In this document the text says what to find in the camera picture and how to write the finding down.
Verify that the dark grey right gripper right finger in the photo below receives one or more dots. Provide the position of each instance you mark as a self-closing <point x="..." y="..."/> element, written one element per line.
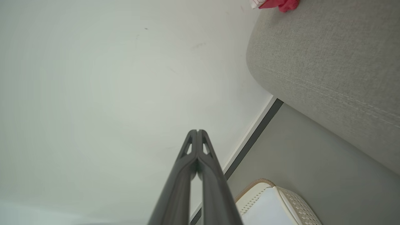
<point x="217" y="193"/>

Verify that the red white-striped garment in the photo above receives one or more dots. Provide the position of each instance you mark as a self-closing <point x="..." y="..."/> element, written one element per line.
<point x="279" y="3"/>

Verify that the grey fabric sofa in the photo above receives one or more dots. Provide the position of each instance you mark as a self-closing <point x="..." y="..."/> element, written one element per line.
<point x="337" y="68"/>

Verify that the white laundry basket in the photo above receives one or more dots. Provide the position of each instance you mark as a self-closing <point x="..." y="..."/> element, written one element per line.
<point x="300" y="206"/>

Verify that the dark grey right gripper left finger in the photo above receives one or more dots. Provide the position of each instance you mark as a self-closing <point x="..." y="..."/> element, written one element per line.
<point x="175" y="193"/>

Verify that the white and black baseboard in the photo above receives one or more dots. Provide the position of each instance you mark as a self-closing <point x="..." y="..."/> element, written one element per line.
<point x="253" y="134"/>

